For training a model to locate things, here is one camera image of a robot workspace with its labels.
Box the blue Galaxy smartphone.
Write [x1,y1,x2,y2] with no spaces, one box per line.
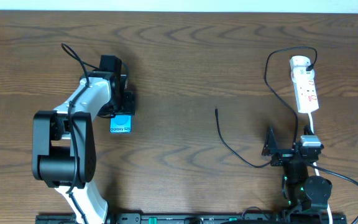
[109,115,132,134]

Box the white power strip cord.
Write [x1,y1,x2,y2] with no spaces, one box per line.
[307,112,334,224]

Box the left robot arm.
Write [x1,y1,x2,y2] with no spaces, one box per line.
[32,55,135,223]

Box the white power strip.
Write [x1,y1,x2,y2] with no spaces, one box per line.
[290,55,319,114]

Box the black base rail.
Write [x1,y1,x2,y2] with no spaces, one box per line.
[35,212,347,224]

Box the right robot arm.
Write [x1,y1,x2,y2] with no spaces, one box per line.
[262,126,332,223]

